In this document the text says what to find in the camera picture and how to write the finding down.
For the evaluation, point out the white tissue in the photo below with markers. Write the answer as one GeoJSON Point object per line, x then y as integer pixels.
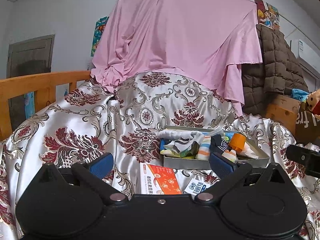
{"type": "Point", "coordinates": [248, 150]}

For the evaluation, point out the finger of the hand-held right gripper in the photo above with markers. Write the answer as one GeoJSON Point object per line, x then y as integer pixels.
{"type": "Point", "coordinates": [298, 155]}

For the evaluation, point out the cartoon wall poster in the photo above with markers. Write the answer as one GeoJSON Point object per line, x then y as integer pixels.
{"type": "Point", "coordinates": [267, 13]}

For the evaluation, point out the blue cloth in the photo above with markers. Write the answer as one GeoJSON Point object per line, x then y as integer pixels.
{"type": "Point", "coordinates": [298, 94]}

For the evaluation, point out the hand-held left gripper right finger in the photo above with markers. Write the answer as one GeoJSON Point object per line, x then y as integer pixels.
{"type": "Point", "coordinates": [221, 166]}

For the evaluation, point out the orange cup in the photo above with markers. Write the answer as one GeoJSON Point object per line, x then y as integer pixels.
{"type": "Point", "coordinates": [237, 141]}

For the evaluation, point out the brown lettered cushion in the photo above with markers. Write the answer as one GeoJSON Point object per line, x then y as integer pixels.
{"type": "Point", "coordinates": [307, 127]}

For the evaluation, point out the grey door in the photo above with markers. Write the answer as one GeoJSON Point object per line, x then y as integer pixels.
{"type": "Point", "coordinates": [30, 57]}

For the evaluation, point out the pastel striped sock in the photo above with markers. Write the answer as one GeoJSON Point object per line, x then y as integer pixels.
{"type": "Point", "coordinates": [203, 148]}

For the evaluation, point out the blue and white packet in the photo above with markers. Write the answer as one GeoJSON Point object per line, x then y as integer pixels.
{"type": "Point", "coordinates": [197, 186]}

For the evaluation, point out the wooden bed rail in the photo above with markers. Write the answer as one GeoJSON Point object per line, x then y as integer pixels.
{"type": "Point", "coordinates": [37, 81]}

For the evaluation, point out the white air conditioner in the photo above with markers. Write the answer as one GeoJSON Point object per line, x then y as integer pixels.
{"type": "Point", "coordinates": [305, 55]}

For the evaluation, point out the grey sock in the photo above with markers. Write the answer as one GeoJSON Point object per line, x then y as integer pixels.
{"type": "Point", "coordinates": [185, 141]}

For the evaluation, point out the brown quilted jacket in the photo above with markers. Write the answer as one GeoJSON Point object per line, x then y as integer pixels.
{"type": "Point", "coordinates": [272, 75]}

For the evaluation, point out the teal wall poster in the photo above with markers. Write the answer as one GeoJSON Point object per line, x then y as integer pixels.
{"type": "Point", "coordinates": [100, 35]}

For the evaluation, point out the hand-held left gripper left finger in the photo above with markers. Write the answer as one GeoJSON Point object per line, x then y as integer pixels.
{"type": "Point", "coordinates": [101, 166]}

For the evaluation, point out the floral satin blanket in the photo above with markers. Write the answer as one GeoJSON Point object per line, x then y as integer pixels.
{"type": "Point", "coordinates": [82, 120]}

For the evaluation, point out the white and orange carton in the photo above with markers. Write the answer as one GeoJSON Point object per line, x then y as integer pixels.
{"type": "Point", "coordinates": [160, 180]}

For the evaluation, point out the blue board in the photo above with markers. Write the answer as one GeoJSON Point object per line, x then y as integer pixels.
{"type": "Point", "coordinates": [29, 105]}

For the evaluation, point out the colourful plush toy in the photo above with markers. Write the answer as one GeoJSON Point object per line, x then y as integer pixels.
{"type": "Point", "coordinates": [313, 102]}

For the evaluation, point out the pink bed sheet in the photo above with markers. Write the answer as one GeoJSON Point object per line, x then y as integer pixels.
{"type": "Point", "coordinates": [175, 35]}

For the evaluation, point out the grey box with painted bottom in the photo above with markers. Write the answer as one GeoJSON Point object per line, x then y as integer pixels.
{"type": "Point", "coordinates": [185, 163]}

